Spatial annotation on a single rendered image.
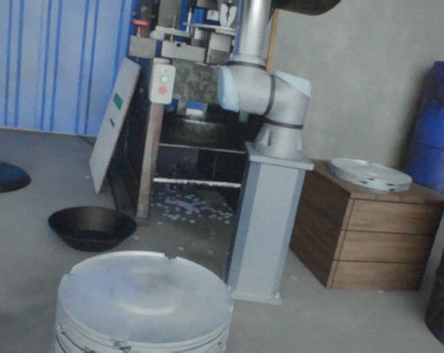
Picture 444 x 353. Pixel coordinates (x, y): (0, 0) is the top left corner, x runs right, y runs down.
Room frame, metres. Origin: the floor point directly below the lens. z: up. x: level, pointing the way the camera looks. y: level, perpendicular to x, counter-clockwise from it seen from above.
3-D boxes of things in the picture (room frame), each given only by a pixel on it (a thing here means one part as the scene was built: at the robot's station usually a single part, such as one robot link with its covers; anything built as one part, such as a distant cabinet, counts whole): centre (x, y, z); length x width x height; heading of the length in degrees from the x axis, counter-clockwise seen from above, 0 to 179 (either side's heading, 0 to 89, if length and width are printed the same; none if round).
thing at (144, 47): (1.75, 0.36, 0.62); 0.10 x 0.06 x 0.20; 110
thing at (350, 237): (1.68, -0.54, 0.18); 0.40 x 0.38 x 0.35; 18
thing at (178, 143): (2.08, 0.15, 0.31); 0.43 x 0.42 x 0.01; 110
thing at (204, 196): (1.95, 0.10, 0.14); 0.59 x 0.10 x 0.05; 20
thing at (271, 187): (1.37, -0.16, 0.23); 0.19 x 0.19 x 0.45; 4
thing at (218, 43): (1.91, 0.09, 0.72); 0.25 x 0.14 x 0.14; 20
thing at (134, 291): (0.70, 0.08, 0.31); 0.29 x 0.29 x 0.01
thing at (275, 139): (1.37, -0.16, 0.50); 0.15 x 0.15 x 0.10
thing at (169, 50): (2.07, 0.15, 0.68); 0.45 x 0.30 x 0.06; 110
